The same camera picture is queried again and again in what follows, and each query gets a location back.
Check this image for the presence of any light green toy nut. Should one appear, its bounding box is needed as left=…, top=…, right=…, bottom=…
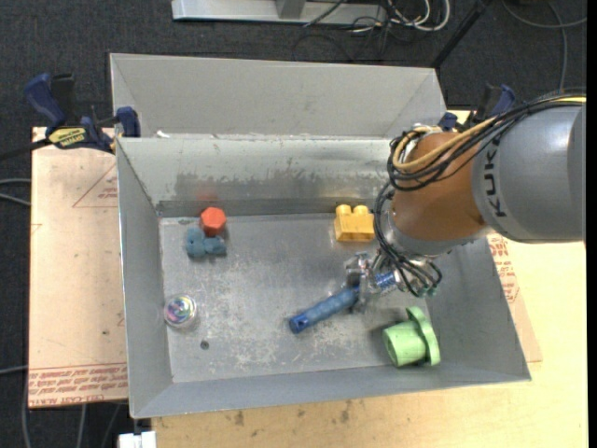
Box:
left=382, top=305, right=442, bottom=370

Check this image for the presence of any clear iridescent glass knob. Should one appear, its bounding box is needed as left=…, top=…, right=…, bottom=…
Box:
left=162, top=293, right=200, bottom=329

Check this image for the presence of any red hexagonal toy block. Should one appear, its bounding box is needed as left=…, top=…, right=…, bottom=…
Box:
left=199, top=206, right=229, bottom=238

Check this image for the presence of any brown cardboard board, red print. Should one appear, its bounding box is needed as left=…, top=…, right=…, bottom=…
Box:
left=27, top=125, right=545, bottom=410

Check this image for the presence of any grey metal bin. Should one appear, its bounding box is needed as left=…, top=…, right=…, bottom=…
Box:
left=109, top=52, right=533, bottom=420

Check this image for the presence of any yellow toy brick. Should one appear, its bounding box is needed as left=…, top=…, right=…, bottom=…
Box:
left=333, top=203, right=377, bottom=244

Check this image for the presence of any blue toy tool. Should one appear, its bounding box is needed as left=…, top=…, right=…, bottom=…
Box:
left=287, top=286, right=361, bottom=335

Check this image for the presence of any blue-grey lumpy toy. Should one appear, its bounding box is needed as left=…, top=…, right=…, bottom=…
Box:
left=185, top=227, right=229, bottom=261

